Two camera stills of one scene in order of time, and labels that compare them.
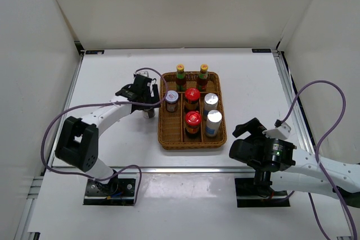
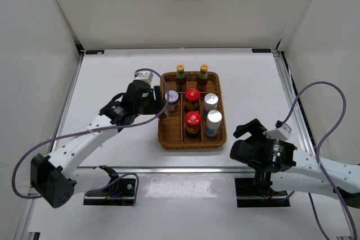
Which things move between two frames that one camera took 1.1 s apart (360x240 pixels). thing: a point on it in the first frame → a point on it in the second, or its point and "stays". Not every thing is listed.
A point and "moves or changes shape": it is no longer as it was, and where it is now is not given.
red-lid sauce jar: [192, 121] stays
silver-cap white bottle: [210, 103] stays
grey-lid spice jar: [151, 112] moves or changes shape
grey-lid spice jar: [171, 98] stays
